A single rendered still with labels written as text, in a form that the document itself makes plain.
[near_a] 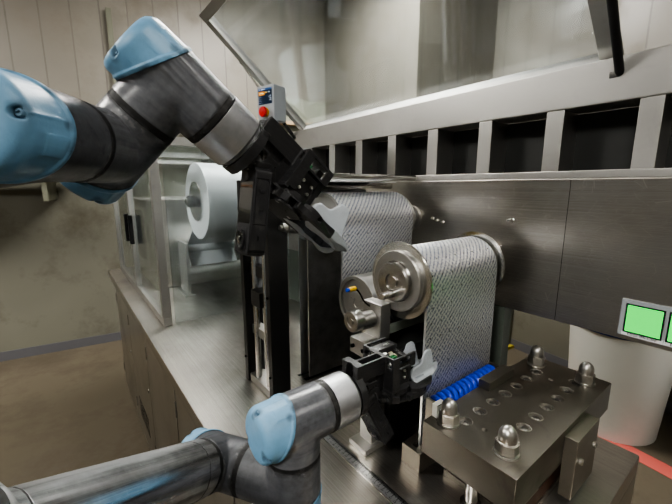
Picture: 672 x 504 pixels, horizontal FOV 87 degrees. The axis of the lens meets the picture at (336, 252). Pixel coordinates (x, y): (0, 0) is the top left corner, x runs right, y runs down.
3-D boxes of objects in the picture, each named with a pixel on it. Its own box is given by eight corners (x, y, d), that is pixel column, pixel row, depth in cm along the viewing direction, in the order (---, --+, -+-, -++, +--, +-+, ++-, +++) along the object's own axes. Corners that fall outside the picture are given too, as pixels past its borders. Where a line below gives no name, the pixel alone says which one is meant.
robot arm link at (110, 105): (-5, 154, 32) (74, 63, 31) (73, 162, 43) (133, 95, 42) (69, 215, 34) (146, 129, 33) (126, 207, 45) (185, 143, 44)
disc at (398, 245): (372, 309, 74) (371, 238, 72) (374, 308, 74) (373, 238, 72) (430, 328, 62) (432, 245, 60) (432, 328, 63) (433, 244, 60)
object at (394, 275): (405, 263, 63) (408, 304, 63) (413, 261, 64) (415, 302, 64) (376, 261, 69) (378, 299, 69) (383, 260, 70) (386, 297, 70)
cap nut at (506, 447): (488, 450, 54) (490, 424, 53) (500, 440, 56) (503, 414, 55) (512, 465, 51) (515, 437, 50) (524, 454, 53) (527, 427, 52)
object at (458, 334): (420, 403, 67) (424, 309, 64) (486, 365, 81) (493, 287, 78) (422, 404, 67) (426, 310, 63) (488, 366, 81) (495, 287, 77)
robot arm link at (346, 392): (341, 442, 49) (308, 413, 56) (365, 428, 52) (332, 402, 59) (341, 393, 48) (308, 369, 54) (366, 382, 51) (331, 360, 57)
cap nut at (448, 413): (432, 421, 61) (434, 397, 60) (445, 413, 63) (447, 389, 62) (451, 432, 58) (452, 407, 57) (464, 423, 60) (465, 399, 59)
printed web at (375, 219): (308, 376, 99) (306, 192, 90) (370, 352, 113) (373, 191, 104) (419, 459, 69) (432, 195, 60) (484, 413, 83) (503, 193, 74)
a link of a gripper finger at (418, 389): (438, 378, 61) (403, 396, 56) (438, 387, 61) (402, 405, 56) (417, 367, 64) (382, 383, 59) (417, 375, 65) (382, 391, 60)
